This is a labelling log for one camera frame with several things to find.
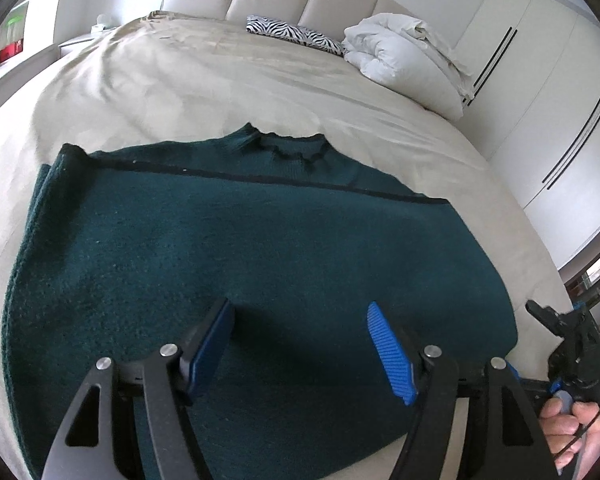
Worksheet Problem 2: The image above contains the white folded duvet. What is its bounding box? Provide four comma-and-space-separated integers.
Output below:
342, 12, 476, 121

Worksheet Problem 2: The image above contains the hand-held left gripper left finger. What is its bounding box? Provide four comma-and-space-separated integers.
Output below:
40, 297, 237, 480

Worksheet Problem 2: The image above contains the beige sheeted bed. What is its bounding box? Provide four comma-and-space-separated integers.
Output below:
0, 10, 576, 480

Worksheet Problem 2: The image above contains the white nightstand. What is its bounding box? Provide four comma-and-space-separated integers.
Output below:
59, 30, 107, 57

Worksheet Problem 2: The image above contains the person's right hand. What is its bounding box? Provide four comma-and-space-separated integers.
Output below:
539, 402, 600, 480

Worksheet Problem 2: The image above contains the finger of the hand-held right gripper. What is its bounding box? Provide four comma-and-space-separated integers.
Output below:
525, 300, 569, 339

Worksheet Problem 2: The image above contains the dark green knit sweater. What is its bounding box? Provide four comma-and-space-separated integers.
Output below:
1, 122, 520, 480

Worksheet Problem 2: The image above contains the white wardrobe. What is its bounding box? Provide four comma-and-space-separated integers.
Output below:
452, 0, 600, 271

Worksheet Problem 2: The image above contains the green lidded bottle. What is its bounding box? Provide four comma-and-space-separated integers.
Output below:
2, 12, 24, 44

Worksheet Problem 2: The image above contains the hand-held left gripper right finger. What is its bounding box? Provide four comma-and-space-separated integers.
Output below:
367, 301, 553, 480

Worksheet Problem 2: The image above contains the brown wooden furniture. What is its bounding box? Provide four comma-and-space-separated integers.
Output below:
560, 240, 600, 311

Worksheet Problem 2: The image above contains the zebra print pillow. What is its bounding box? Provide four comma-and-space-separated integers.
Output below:
246, 15, 346, 58

